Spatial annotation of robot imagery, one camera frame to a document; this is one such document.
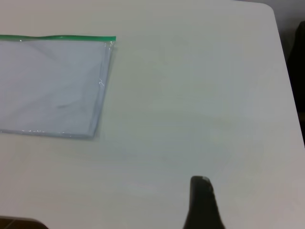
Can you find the white paper sheets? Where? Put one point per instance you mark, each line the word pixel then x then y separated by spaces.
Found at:
pixel 47 83

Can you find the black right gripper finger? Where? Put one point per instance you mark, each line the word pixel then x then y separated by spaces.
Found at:
pixel 202 207

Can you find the clear zip bag green zipper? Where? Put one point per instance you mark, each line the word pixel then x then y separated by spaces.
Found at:
pixel 104 100

